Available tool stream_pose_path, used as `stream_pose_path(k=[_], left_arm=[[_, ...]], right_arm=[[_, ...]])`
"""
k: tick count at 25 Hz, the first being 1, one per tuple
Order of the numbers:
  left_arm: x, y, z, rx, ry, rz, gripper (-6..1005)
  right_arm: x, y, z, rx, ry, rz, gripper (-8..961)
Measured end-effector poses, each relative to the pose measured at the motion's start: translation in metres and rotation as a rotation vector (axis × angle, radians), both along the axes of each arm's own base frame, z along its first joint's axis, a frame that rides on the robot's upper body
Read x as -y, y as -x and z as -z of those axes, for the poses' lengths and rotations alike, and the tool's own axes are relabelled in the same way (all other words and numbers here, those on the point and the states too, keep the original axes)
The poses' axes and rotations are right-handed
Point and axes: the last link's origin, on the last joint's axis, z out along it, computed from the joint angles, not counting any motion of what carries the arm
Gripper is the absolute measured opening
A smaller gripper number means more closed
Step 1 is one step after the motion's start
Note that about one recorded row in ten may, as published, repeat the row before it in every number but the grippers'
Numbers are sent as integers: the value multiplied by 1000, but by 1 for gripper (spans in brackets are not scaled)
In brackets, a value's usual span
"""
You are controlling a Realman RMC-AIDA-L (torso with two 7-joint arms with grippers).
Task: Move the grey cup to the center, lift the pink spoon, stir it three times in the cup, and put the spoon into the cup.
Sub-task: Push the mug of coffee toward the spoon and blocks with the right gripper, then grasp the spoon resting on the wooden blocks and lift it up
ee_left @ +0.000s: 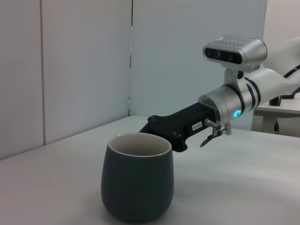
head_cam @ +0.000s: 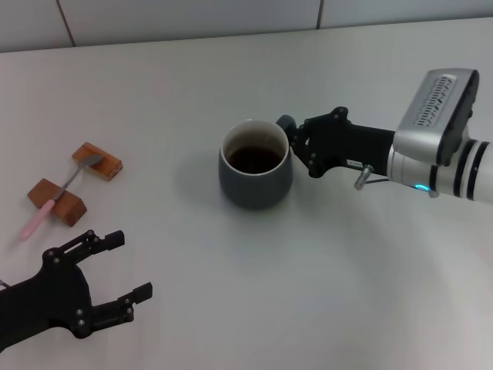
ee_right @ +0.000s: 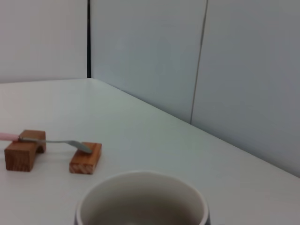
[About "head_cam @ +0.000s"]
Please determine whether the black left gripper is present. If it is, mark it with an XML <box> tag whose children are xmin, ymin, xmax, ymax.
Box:
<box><xmin>0</xmin><ymin>230</ymin><xmax>153</xmax><ymax>341</ymax></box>

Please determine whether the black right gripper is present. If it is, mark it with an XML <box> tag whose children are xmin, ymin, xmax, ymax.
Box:
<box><xmin>288</xmin><ymin>106</ymin><xmax>397</xmax><ymax>179</ymax></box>

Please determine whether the dark grey ceramic mug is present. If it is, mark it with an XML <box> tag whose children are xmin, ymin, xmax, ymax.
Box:
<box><xmin>218</xmin><ymin>114</ymin><xmax>298</xmax><ymax>211</ymax></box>

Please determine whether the pink handled metal spoon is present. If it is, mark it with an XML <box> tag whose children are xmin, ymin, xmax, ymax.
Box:
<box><xmin>19</xmin><ymin>156</ymin><xmax>104</xmax><ymax>242</ymax></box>

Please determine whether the dark coffee liquid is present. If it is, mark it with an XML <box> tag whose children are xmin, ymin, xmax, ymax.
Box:
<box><xmin>226</xmin><ymin>146</ymin><xmax>283</xmax><ymax>175</ymax></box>

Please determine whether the thick brown wooden block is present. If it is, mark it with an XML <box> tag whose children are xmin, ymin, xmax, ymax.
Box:
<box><xmin>27</xmin><ymin>177</ymin><xmax>88</xmax><ymax>229</ymax></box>

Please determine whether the flat brown wooden block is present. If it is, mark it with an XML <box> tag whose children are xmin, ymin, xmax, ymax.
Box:
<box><xmin>72</xmin><ymin>142</ymin><xmax>124</xmax><ymax>182</ymax></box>

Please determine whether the silver right gripper cable plug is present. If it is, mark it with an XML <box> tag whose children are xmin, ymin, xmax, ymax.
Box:
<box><xmin>354</xmin><ymin>164</ymin><xmax>390</xmax><ymax>190</ymax></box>

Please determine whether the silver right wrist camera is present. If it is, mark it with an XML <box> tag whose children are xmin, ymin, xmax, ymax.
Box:
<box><xmin>392</xmin><ymin>69</ymin><xmax>481</xmax><ymax>167</ymax></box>

